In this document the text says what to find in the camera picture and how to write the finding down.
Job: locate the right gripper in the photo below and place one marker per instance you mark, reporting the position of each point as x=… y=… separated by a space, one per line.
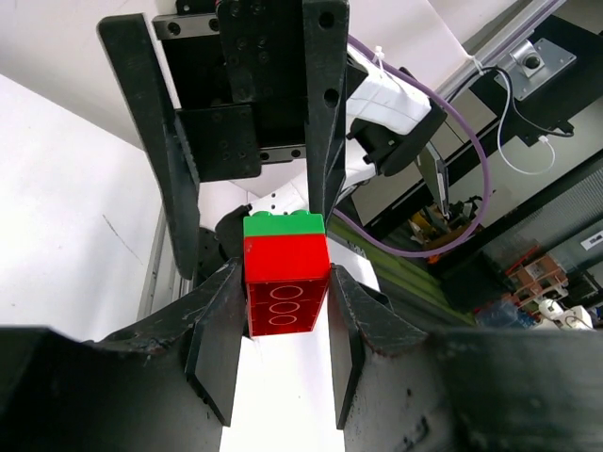
x=238 y=68

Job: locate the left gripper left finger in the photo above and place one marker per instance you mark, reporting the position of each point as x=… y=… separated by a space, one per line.
x=165 y=383

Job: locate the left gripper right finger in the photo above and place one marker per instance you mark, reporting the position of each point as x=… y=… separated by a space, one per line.
x=398 y=388

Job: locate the red and green lego stack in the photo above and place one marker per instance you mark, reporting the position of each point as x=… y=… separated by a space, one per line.
x=286 y=271

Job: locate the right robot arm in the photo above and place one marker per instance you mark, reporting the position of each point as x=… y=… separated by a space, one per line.
x=385 y=113

